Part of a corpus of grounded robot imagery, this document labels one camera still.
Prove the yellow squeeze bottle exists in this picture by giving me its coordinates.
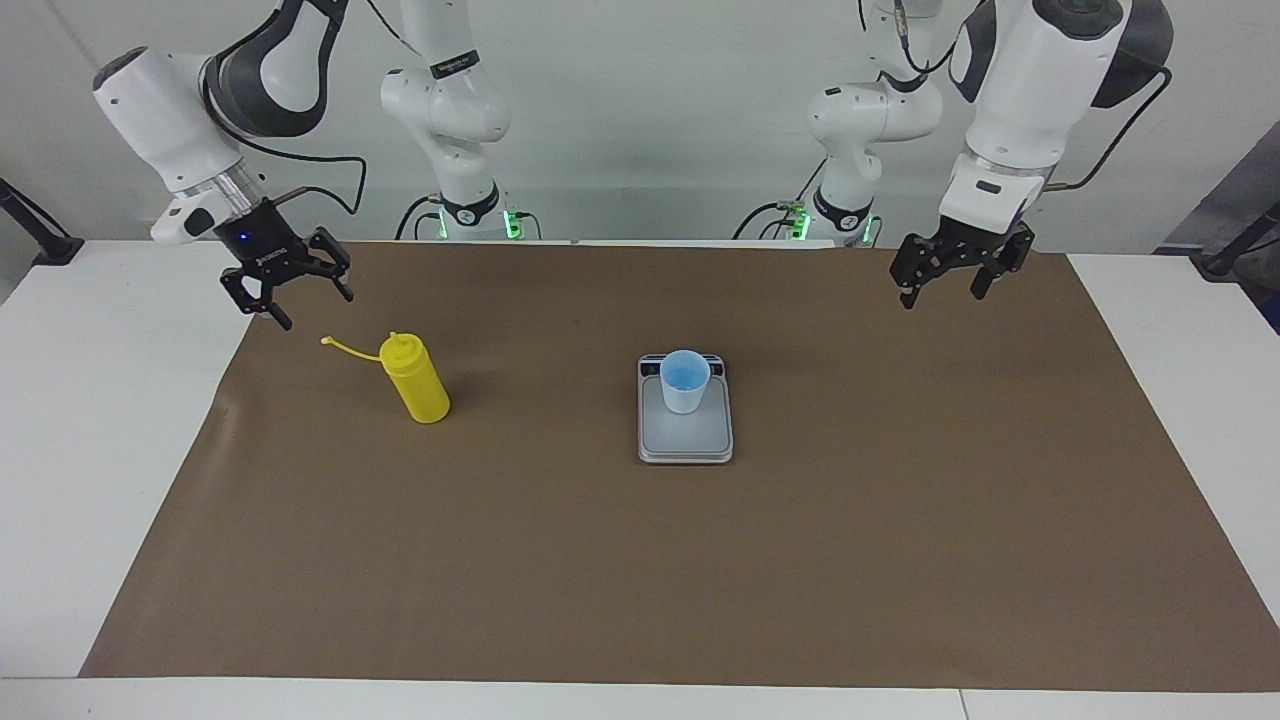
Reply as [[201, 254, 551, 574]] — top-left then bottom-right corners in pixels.
[[320, 332, 451, 425]]

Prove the black left base cable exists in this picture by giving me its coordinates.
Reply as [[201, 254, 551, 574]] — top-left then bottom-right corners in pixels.
[[733, 158, 831, 241]]

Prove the light blue plastic cup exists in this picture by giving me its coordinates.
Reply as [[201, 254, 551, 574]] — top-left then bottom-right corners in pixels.
[[659, 349, 712, 415]]

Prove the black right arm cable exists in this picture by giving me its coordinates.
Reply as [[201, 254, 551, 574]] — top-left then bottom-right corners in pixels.
[[205, 0, 421, 216]]

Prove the brown paper table mat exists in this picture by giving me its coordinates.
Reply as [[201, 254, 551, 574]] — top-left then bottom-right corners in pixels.
[[78, 240, 1280, 693]]

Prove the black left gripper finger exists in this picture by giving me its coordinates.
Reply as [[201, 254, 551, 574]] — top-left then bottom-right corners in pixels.
[[890, 233, 943, 311], [968, 248, 1036, 301]]

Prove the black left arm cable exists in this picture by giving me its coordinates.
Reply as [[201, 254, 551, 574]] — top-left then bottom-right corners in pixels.
[[860, 0, 1173, 191]]

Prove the black right base cable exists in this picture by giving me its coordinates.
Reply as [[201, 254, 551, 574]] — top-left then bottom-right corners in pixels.
[[395, 193, 446, 241]]

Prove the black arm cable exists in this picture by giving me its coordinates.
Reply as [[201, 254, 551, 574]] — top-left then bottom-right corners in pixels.
[[860, 0, 1173, 191], [205, 0, 421, 216]]

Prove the black base cable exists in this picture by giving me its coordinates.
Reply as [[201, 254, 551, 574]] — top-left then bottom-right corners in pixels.
[[395, 193, 446, 241], [733, 158, 831, 241]]

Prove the silver digital kitchen scale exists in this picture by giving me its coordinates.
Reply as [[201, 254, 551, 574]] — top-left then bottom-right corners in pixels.
[[637, 353, 734, 465]]

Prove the black clamp stand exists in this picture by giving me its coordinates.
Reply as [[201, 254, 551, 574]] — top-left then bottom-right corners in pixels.
[[1190, 200, 1280, 279], [0, 178, 86, 267]]

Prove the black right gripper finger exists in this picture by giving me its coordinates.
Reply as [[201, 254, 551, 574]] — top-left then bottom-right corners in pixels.
[[220, 270, 293, 331], [308, 228, 354, 303]]

